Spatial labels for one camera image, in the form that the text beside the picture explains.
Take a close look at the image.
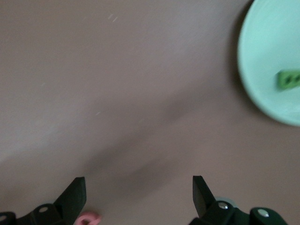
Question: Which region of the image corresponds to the brown table cover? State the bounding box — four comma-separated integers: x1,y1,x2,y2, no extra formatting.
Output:
0,0,300,225

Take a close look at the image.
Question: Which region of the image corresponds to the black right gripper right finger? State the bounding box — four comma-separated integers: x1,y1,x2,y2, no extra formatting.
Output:
189,175,249,225

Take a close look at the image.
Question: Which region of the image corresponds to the light green plate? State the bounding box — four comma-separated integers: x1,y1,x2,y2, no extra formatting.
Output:
237,0,300,127

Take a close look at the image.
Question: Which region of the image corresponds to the pink foam letter Q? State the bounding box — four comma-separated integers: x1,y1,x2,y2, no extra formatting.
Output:
76,210,103,225

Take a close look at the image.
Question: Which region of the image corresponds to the green foam letter B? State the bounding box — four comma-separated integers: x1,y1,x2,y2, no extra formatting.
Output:
277,69,300,90

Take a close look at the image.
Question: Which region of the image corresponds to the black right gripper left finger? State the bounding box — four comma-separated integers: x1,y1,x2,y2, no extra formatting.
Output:
30,177,86,225

